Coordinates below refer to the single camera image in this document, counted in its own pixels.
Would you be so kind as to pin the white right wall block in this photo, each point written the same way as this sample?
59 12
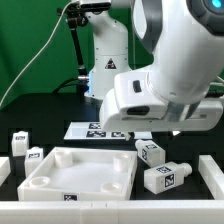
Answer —
212 176

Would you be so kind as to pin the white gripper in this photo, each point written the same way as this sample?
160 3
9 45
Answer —
201 117

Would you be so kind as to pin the white wall block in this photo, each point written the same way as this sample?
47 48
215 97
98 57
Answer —
212 176
5 169

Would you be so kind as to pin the white base tag plate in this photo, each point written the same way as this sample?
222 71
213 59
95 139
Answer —
92 131

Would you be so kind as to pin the white square tabletop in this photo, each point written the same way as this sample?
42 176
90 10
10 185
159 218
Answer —
81 174

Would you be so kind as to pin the white front wall fixture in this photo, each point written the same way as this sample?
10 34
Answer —
121 212

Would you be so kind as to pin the black camera stand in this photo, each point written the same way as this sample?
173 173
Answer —
76 18

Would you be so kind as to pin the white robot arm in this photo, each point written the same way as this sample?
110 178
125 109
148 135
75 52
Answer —
186 38

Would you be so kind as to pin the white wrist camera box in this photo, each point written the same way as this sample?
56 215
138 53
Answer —
134 97

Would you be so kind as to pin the white left wall block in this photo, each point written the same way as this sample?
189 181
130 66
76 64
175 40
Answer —
5 169

